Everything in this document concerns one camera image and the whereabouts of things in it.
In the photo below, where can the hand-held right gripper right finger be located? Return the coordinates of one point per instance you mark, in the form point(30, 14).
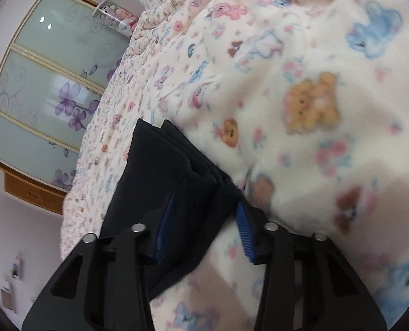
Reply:
point(246, 234)

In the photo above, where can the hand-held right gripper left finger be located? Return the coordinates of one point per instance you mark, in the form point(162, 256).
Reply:
point(162, 231)

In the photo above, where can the black pants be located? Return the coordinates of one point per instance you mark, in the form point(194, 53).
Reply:
point(180, 193)

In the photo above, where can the small print bed sheet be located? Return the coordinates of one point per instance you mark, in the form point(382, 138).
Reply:
point(114, 131)

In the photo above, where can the bear print fleece blanket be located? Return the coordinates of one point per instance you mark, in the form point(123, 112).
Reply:
point(294, 127)

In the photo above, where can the floral glass door wardrobe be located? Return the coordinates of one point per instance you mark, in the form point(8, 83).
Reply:
point(42, 96)

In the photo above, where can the clear tube of plush toys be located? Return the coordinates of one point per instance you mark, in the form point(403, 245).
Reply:
point(116, 15)

